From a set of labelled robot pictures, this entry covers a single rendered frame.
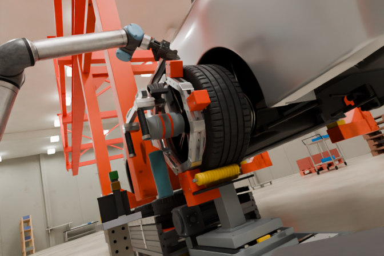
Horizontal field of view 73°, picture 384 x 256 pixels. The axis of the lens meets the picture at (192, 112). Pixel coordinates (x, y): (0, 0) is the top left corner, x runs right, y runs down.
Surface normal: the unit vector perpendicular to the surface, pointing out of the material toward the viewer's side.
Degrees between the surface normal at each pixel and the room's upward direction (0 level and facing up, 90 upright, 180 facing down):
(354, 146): 90
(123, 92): 90
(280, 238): 90
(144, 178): 90
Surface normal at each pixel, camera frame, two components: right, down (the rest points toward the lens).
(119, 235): 0.39, -0.39
